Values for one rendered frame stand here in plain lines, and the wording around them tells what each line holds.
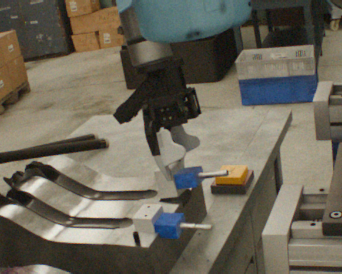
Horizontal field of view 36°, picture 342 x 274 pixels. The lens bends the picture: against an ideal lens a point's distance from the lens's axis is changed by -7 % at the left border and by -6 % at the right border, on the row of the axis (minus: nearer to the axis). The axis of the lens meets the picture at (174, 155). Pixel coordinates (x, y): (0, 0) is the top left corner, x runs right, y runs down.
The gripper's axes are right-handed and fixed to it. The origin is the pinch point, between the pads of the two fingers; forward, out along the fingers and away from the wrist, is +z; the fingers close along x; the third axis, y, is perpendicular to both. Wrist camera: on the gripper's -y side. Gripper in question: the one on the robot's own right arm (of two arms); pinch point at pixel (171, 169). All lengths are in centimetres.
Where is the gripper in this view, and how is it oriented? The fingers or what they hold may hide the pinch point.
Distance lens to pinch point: 102.7
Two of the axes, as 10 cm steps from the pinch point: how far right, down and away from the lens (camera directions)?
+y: 8.8, -1.4, -4.4
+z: 2.5, 9.5, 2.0
